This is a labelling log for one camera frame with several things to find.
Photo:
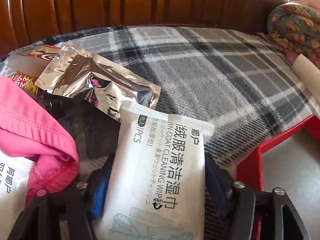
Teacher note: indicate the white wet wipes pack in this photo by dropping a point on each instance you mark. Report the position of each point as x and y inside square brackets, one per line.
[157, 183]

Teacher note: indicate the floral fabric bundle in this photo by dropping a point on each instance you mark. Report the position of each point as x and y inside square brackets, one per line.
[295, 26]

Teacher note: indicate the colourful snack bag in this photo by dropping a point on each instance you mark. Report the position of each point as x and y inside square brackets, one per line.
[24, 81]

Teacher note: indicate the grey plaid blanket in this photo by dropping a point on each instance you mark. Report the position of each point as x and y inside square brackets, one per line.
[240, 83]

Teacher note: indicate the clear snack packet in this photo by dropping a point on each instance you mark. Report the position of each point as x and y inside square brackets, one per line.
[33, 61]

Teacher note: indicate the pink garment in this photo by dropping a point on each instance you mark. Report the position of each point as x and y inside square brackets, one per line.
[28, 130]

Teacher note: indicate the red box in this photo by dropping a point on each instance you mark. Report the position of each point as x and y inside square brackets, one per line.
[278, 172]

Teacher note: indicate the white paper roll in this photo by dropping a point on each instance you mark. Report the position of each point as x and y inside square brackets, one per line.
[308, 75]

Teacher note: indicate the brown wooden headboard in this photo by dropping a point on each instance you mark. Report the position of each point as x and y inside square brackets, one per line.
[24, 22]

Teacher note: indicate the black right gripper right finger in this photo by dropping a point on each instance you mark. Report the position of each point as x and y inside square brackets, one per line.
[241, 205]

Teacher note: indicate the silver foil pouch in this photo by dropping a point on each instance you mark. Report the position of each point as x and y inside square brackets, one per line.
[79, 74]

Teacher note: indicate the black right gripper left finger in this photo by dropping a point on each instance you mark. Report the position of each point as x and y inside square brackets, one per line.
[79, 204]

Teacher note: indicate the dark grey garment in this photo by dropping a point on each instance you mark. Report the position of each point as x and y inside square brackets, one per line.
[94, 132]

